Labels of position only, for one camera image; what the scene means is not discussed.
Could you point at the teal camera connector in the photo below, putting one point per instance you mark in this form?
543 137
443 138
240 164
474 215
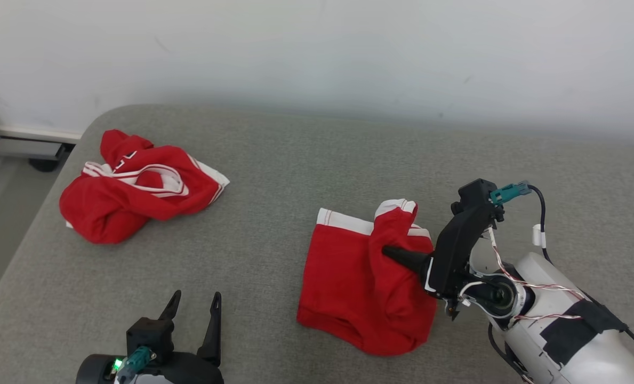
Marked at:
508 193
135 362

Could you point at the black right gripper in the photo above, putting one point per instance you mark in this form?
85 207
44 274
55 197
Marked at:
495 296

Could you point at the teal right camera connector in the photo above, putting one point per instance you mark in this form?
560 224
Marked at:
508 193

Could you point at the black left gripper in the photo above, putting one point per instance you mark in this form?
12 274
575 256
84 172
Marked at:
189 370

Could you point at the red white basketball jersey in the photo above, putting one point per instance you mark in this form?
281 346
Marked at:
135 208

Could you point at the teal left camera connector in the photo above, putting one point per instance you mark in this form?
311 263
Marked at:
135 362

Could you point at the red basketball shorts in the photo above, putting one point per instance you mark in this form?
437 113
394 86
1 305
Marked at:
348 288

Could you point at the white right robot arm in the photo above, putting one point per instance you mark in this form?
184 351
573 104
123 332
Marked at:
562 341

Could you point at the grey fabric sofa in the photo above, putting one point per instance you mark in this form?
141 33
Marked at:
274 176

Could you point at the grey metal frame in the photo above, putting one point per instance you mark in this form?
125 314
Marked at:
23 148

